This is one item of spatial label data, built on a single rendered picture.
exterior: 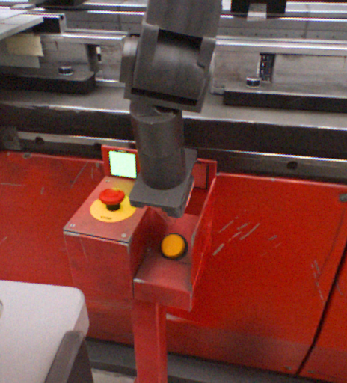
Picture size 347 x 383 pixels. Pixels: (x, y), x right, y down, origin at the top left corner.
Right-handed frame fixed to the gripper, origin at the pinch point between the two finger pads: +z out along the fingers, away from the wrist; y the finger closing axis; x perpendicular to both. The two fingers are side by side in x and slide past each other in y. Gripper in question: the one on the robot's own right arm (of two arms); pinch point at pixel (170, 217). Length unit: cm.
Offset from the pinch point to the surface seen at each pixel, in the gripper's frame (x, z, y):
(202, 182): -2.5, 2.7, 10.1
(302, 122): -17.0, -1.5, 22.8
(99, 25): 34, 1, 57
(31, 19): 34.3, -12.7, 30.3
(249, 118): -8.3, -1.8, 22.1
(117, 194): 9.0, -0.4, 2.4
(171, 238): 0.7, 7.3, 1.1
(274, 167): -13.7, 6.4, 19.2
